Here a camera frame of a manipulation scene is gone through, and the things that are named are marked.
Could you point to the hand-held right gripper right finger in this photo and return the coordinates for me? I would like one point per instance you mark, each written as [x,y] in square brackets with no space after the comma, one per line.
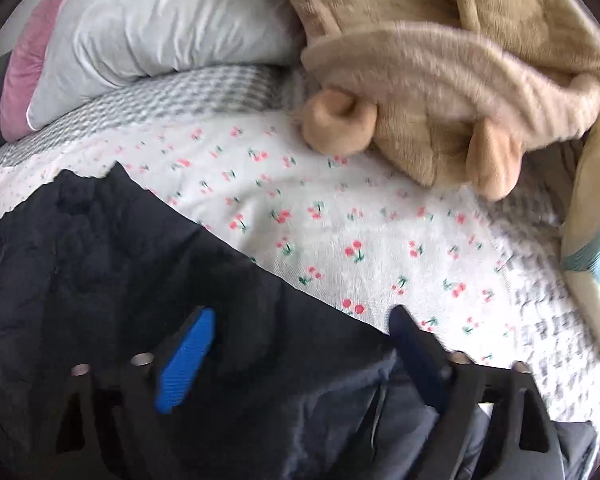
[419,360]

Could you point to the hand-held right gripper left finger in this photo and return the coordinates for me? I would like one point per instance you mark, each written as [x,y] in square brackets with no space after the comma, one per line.
[186,360]

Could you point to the black puffer jacket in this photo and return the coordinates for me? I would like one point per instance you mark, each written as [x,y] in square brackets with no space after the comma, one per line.
[105,260]

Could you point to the cherry print bedsheet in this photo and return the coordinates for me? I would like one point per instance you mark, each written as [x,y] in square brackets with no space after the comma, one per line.
[330,210]

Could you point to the cream and teal plush cushion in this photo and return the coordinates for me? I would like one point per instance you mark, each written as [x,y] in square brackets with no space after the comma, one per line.
[591,210]

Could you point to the grey checkered blanket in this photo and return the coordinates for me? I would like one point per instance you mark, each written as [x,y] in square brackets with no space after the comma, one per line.
[180,91]

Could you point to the tan fleece blanket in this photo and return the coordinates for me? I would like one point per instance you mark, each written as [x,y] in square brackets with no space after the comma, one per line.
[430,60]

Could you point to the pink plush pillow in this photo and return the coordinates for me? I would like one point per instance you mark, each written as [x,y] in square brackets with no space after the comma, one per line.
[25,75]

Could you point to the white pillow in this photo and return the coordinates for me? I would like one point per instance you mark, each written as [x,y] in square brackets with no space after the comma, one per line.
[170,25]

